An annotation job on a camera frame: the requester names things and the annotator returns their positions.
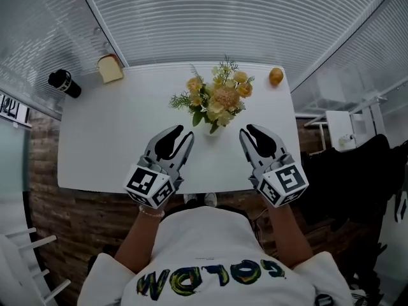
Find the white metal rack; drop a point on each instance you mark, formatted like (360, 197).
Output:
(347, 123)

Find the person's left forearm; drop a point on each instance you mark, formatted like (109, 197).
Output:
(140, 241)

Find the black garment pile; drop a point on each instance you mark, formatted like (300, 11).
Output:
(350, 177)

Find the clear glass vase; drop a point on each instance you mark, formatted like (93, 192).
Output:
(212, 133)

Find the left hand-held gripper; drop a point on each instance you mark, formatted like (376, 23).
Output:
(148, 183)

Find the yellow lemon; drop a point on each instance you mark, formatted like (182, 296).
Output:
(276, 76)

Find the person's right white shoe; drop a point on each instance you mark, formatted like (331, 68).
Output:
(210, 199)

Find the black and white sign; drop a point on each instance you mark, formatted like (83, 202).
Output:
(12, 110)

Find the person's white shoe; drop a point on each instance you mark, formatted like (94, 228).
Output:
(190, 198)
(210, 199)

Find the black tumbler bottle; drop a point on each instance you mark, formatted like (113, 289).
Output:
(65, 83)

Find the white printed t-shirt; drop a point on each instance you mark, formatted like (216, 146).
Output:
(210, 250)

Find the yellow flowers bouquet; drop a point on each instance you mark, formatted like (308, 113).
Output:
(223, 99)

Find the slice of toast bread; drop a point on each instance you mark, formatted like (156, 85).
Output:
(110, 70)

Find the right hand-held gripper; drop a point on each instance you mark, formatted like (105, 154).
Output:
(287, 182)

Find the white chair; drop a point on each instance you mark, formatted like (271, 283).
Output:
(22, 266)

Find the person's right forearm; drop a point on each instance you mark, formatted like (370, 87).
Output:
(288, 234)

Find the person's left white shoe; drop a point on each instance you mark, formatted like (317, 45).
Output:
(190, 198)

